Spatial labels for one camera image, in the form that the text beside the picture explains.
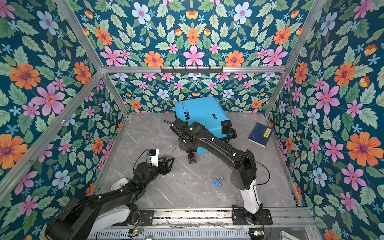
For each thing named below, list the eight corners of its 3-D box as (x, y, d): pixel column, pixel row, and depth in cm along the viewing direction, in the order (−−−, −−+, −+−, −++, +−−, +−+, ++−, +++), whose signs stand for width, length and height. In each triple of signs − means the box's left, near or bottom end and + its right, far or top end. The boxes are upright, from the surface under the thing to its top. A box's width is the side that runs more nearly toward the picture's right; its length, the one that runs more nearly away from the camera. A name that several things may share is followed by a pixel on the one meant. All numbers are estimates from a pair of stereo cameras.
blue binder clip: (211, 183, 87) (211, 182, 85) (218, 174, 90) (218, 173, 89) (218, 189, 85) (219, 188, 83) (225, 180, 88) (225, 179, 86)
